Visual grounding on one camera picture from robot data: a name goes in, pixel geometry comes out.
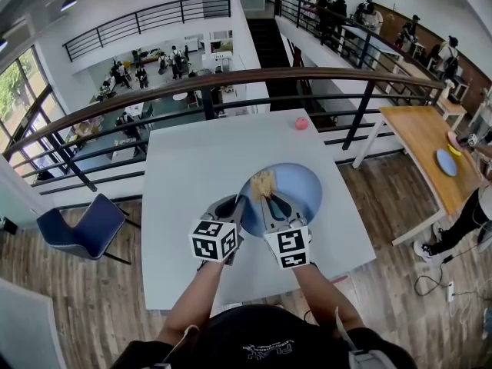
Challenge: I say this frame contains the large window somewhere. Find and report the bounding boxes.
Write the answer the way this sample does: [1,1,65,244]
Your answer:
[0,46,68,185]

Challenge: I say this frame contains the big blue plate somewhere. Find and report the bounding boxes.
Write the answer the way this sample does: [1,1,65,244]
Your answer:
[436,148,460,178]
[238,162,324,238]

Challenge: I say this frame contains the black floor cable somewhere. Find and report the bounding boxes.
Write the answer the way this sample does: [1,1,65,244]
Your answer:
[414,261,449,297]

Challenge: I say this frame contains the grey backpack strap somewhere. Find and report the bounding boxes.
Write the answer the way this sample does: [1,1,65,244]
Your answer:
[334,305,399,369]

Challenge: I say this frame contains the person's left forearm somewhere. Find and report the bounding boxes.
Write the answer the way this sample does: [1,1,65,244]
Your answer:
[157,259,226,347]

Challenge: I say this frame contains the beige sponge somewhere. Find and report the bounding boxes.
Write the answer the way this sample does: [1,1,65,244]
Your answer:
[249,170,277,204]

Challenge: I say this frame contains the pale grey panel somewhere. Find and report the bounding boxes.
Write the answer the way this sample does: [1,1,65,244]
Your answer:
[0,278,68,369]

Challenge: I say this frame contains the dark staircase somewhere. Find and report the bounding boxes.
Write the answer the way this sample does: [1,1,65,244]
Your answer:
[245,17,309,104]

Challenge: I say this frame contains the person's black shirt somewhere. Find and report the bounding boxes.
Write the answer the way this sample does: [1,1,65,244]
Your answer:
[111,304,418,369]

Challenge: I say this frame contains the white floor cable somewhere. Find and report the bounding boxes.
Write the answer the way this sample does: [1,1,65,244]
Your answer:
[448,288,492,322]

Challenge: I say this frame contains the person's right forearm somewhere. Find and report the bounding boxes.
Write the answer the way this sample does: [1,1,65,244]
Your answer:
[294,261,367,336]

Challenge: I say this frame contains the small wooden side table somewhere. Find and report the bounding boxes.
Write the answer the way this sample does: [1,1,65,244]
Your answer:
[437,90,470,131]

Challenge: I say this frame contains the wooden table with white legs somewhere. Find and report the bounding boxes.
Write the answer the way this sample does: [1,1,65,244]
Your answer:
[351,105,487,248]

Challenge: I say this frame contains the black railing with wooden handrail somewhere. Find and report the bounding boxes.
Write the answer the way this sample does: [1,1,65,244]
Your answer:
[2,66,447,198]

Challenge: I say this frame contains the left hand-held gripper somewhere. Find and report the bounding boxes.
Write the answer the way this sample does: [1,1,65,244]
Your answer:
[188,194,248,267]

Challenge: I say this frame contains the plain black railing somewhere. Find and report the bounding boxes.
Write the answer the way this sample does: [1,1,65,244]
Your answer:
[62,0,233,63]
[274,0,447,105]

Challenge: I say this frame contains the blue chair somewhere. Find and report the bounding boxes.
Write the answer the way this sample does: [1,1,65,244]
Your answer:
[36,193,141,266]

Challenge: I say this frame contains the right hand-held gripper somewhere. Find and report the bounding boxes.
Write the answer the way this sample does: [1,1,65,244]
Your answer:
[259,192,313,271]

